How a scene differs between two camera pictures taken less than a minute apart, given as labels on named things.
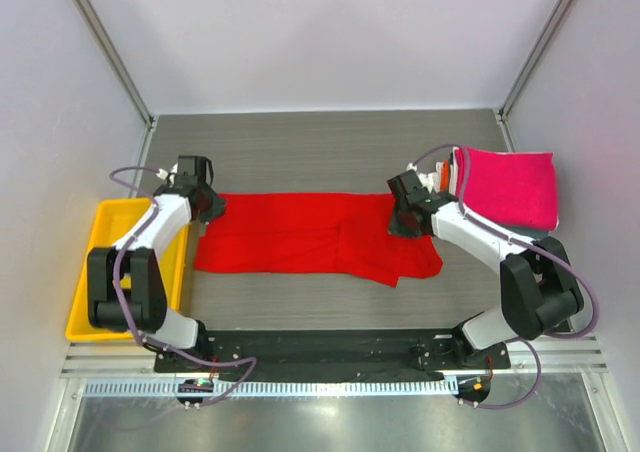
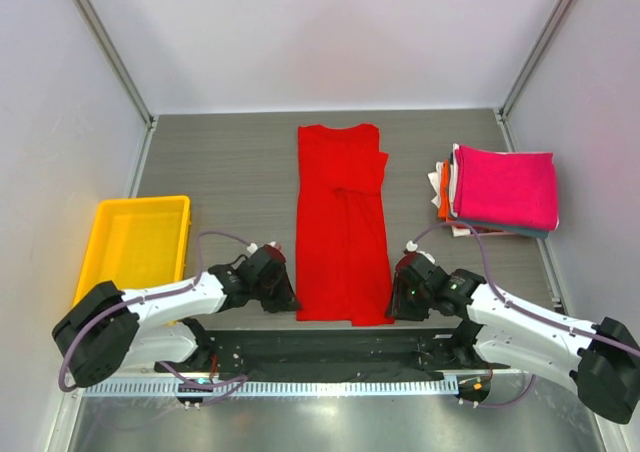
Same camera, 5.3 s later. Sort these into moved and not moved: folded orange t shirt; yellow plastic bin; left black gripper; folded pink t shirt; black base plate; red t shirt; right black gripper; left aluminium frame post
Moved: right black gripper; red t shirt; left black gripper
Not moved: folded orange t shirt; yellow plastic bin; left aluminium frame post; black base plate; folded pink t shirt
